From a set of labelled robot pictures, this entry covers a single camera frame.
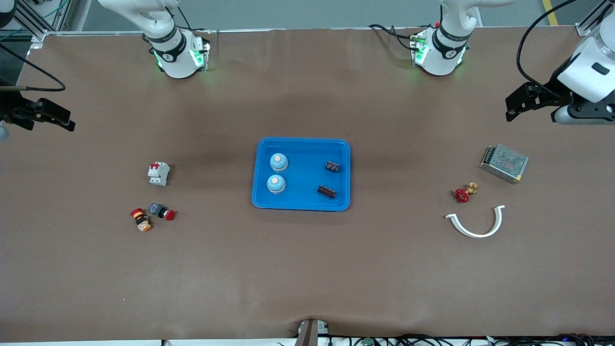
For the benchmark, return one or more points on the white red circuit breaker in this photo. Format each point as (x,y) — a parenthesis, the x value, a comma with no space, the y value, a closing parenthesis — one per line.
(158,173)

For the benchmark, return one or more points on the brown table mat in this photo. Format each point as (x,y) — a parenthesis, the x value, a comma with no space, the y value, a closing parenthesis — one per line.
(307,269)

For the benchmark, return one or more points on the black terminal block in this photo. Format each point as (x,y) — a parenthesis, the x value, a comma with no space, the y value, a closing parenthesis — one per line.
(332,166)

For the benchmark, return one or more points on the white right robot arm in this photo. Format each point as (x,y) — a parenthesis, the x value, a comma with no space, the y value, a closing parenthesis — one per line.
(175,57)

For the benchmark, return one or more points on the red yellow emergency stop button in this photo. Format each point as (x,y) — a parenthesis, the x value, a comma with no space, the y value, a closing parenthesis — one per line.
(141,219)

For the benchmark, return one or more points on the blue plastic tray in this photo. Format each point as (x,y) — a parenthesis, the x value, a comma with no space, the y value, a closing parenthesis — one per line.
(307,192)

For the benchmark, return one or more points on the metal mesh power supply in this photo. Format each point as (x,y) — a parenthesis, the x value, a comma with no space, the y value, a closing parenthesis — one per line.
(504,163)

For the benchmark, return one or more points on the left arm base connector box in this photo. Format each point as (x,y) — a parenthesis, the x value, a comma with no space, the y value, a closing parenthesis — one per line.
(419,48)

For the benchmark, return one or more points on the aluminium frame corner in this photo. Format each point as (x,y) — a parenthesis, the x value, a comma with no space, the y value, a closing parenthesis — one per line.
(38,38)
(581,30)

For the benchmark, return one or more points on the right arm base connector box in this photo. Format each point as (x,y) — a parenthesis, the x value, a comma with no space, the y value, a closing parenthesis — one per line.
(199,55)

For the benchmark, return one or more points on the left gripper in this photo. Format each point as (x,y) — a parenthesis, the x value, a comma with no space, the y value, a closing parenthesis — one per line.
(553,92)

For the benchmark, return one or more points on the light blue call bell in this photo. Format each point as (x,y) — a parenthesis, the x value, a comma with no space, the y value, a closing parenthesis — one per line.
(276,184)
(278,162)

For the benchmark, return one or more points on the dark brown relay block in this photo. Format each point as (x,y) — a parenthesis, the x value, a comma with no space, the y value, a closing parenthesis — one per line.
(326,191)

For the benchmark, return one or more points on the red black push button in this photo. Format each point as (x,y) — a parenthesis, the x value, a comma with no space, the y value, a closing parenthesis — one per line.
(162,211)

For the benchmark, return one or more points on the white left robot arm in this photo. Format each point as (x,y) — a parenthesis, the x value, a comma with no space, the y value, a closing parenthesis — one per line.
(447,53)

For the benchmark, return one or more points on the white curved plastic clamp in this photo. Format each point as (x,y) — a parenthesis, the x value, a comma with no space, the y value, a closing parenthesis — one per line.
(475,234)

